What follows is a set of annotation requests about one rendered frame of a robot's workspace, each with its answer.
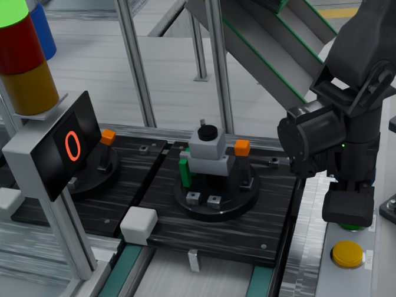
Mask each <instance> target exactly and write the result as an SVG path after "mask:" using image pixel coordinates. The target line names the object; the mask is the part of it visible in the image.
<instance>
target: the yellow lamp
mask: <svg viewBox="0 0 396 297"><path fill-rule="evenodd" d="M0 78H1V80H2V83H3V85H4V87H5V89H6V92H7V94H8V97H9V99H10V101H11V104H12V106H13V108H14V110H15V112H16V113H18V114H22V115H34V114H38V113H41V112H44V111H46V110H48V109H50V108H51V107H53V106H54V105H55V104H56V102H57V101H58V99H59V95H58V91H57V89H56V86H55V83H54V80H53V78H52V75H51V72H50V69H49V66H48V64H47V61H46V58H45V57H44V60H43V61H42V63H40V65H38V66H37V67H35V68H33V69H31V70H29V71H26V72H22V73H19V74H3V73H0Z"/></svg>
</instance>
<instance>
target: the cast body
mask: <svg viewBox="0 0 396 297"><path fill-rule="evenodd" d="M227 147H234V145H232V144H226V137H225V130H224V129H223V128H217V127H215V126H213V125H205V126H202V127H199V126H198V127H196V129H195V131H194V133H193V135H192V137H191V139H190V140H189V150H190V152H188V151H181V153H180V159H186V160H188V164H189V170H190V172H193V173H203V174H212V175H218V176H229V173H230V171H231V169H232V166H233V163H234V162H235V159H236V158H235V156H230V155H225V151H226V149H227Z"/></svg>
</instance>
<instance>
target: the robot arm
mask: <svg viewBox="0 0 396 297"><path fill-rule="evenodd" d="M395 75H396V0H362V2H361V5H360V7H359V9H358V11H357V13H356V14H355V15H354V16H353V17H352V18H351V19H350V20H349V21H347V22H346V23H345V24H344V25H343V26H342V27H341V29H340V30H339V32H338V35H337V36H336V38H335V41H334V43H333V44H332V47H331V49H330V50H329V53H328V56H327V58H326V59H325V61H324V63H323V64H322V67H321V68H320V70H319V71H318V73H317V75H316V77H315V79H314V80H313V82H312V84H311V86H310V88H309V90H311V91H312V92H313V93H315V94H316V95H317V96H316V100H313V101H311V102H309V103H306V104H304V105H300V106H296V107H293V108H290V109H288V110H287V117H285V118H283V119H281V120H280V122H279V125H278V126H277V131H278V137H279V141H280V144H281V146H282V148H283V150H284V151H285V153H286V154H287V155H288V157H289V159H290V162H289V164H290V166H291V167H290V170H289V171H290V172H291V173H294V175H295V177H296V178H298V179H307V178H311V177H315V176H316V173H319V172H323V171H325V170H326V176H327V177H330V178H335V179H336V180H337V181H338V182H333V181H330V183H329V189H328V191H327V193H326V194H325V197H324V203H323V206H322V218H323V220H324V221H325V222H332V223H340V224H345V225H353V226H361V227H370V226H371V225H372V220H373V214H374V190H375V186H372V185H373V183H374V181H375V178H376V170H377V168H376V162H377V154H378V151H379V147H380V135H381V132H380V125H381V114H382V104H383V100H384V99H386V98H388V97H390V96H393V95H395V94H396V88H394V87H393V86H391V85H390V84H391V83H392V82H393V80H394V78H395ZM334 78H337V79H339V80H340V81H342V82H343V83H345V84H346V85H348V86H349V87H348V88H346V89H344V90H342V89H341V88H339V87H337V86H336V85H335V84H333V83H331V81H332V80H333V79H334Z"/></svg>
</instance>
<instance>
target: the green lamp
mask: <svg viewBox="0 0 396 297"><path fill-rule="evenodd" d="M28 11H29V10H28V7H27V4H26V2H25V0H0V27H5V26H8V25H11V24H14V23H16V22H18V21H20V20H22V19H23V18H25V17H26V15H27V14H28Z"/></svg>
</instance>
